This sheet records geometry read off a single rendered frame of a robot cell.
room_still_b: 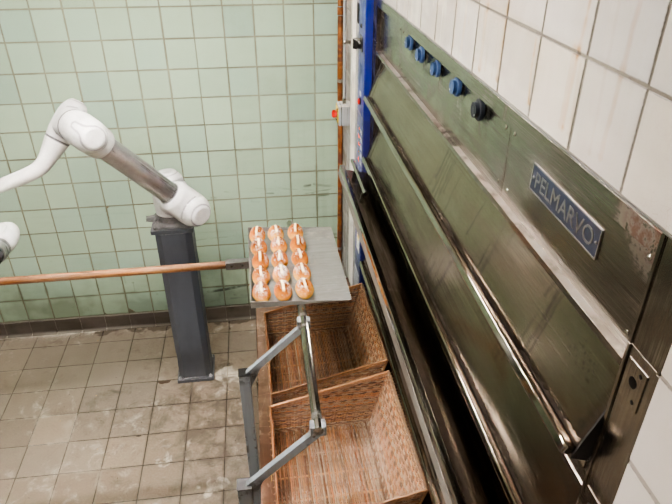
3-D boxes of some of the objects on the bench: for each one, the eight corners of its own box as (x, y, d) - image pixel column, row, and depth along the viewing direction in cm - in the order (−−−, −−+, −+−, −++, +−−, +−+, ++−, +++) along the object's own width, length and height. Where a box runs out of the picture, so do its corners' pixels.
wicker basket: (362, 327, 300) (364, 280, 286) (387, 410, 252) (391, 360, 238) (264, 336, 294) (260, 289, 279) (271, 424, 246) (267, 372, 232)
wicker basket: (387, 418, 249) (391, 367, 234) (425, 545, 201) (432, 490, 187) (269, 432, 242) (265, 380, 228) (278, 565, 195) (274, 511, 180)
